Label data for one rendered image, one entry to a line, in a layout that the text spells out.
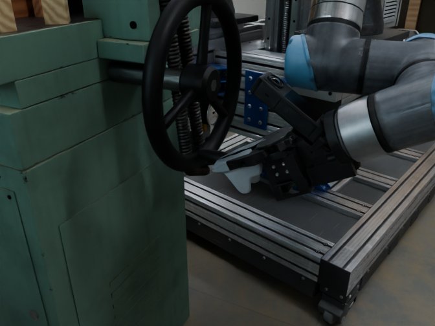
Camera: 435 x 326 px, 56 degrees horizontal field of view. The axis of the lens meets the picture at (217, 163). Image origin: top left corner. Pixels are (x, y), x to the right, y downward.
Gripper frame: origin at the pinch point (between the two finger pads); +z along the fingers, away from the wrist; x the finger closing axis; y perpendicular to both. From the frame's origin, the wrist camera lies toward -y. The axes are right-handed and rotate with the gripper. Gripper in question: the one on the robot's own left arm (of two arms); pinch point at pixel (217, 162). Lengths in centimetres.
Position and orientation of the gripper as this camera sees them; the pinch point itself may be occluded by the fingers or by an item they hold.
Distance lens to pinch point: 63.4
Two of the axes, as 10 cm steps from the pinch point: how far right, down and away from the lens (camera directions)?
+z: -7.7, 2.7, 5.8
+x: 4.5, -4.0, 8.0
